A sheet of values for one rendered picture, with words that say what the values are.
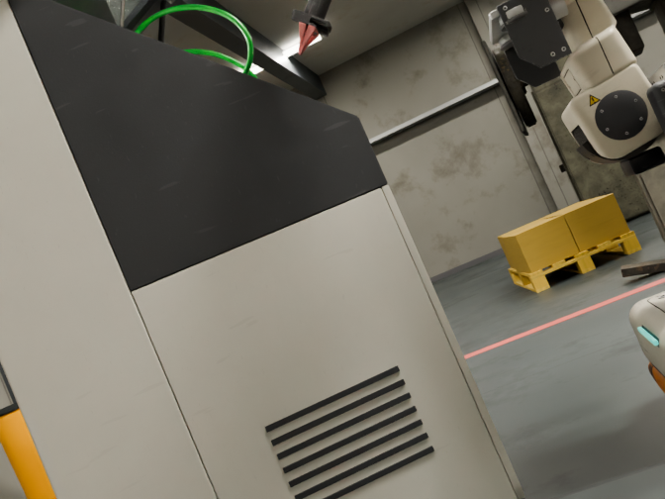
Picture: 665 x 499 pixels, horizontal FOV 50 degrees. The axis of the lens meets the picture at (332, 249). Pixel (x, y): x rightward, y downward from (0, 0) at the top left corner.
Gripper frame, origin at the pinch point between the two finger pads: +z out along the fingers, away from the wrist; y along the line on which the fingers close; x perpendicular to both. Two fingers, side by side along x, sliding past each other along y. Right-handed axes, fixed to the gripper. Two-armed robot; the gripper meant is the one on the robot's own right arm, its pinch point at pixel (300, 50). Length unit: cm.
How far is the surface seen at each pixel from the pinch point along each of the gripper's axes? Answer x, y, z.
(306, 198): 39, -22, 36
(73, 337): 53, 9, 78
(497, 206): -900, -134, -55
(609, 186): -557, -202, -84
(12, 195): 53, 31, 56
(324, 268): 39, -31, 48
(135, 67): 45, 20, 23
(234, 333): 45, -19, 67
